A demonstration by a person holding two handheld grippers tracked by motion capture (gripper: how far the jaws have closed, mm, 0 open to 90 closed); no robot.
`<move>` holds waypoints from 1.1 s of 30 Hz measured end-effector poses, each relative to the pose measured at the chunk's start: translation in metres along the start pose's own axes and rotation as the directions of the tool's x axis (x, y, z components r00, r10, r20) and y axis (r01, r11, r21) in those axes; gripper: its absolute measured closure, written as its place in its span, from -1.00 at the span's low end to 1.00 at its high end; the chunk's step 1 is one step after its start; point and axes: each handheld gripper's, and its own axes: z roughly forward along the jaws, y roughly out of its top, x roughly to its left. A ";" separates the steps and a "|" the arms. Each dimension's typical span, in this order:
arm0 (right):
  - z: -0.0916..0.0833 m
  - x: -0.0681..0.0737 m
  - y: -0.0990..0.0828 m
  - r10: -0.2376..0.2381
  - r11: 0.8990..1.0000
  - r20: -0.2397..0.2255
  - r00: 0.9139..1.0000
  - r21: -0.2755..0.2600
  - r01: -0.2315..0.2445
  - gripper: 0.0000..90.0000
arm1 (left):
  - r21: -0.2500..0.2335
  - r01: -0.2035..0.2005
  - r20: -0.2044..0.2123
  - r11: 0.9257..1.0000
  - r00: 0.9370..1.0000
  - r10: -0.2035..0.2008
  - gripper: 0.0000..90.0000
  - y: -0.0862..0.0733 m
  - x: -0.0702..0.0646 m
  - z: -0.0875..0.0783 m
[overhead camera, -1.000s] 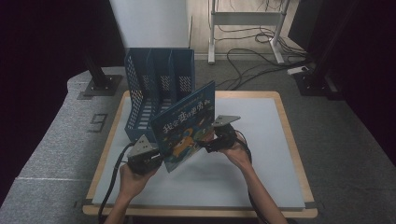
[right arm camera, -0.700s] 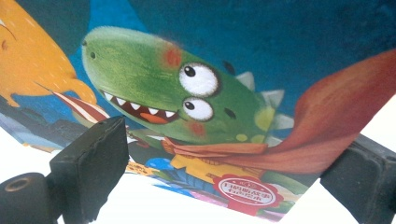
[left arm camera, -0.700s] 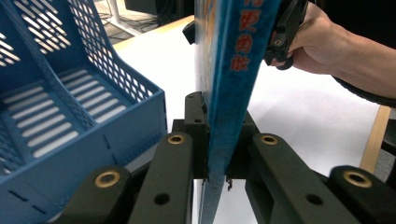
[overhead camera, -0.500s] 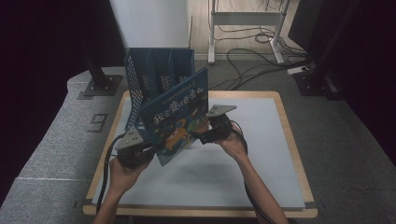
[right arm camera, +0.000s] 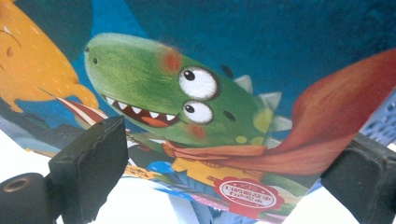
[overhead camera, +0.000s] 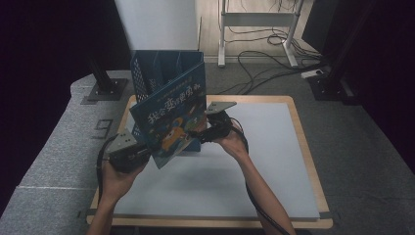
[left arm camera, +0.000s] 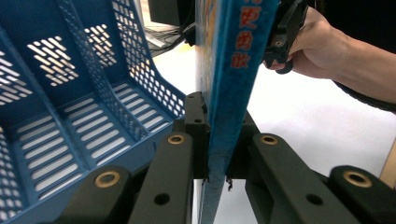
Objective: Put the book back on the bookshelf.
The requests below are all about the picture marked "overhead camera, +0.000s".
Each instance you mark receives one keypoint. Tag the white metal desk frame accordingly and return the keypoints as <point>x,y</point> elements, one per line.
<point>257,19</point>

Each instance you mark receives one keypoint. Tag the white board panel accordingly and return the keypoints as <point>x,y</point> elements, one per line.
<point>156,23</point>

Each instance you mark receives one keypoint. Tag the person's right hand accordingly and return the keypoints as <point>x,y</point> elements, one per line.
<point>233,143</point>

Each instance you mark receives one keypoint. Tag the light grey table mat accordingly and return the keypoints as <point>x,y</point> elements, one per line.
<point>261,163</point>

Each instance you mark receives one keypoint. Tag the blue plastic file organizer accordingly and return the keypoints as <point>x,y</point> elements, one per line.
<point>156,62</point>

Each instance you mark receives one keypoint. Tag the person's left hand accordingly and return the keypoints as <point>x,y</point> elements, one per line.
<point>117,182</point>

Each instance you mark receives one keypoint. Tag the white power strip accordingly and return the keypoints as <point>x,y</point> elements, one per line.
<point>311,73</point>

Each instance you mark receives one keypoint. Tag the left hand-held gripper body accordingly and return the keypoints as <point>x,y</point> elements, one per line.
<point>125,153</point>

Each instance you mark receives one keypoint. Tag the black stand with base plate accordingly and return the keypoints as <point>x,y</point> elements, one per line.
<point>106,86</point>
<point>329,84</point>

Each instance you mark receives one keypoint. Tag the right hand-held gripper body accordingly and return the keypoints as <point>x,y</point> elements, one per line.
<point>218,125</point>

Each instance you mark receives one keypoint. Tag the colourful children's picture book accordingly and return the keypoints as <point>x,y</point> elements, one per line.
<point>169,124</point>

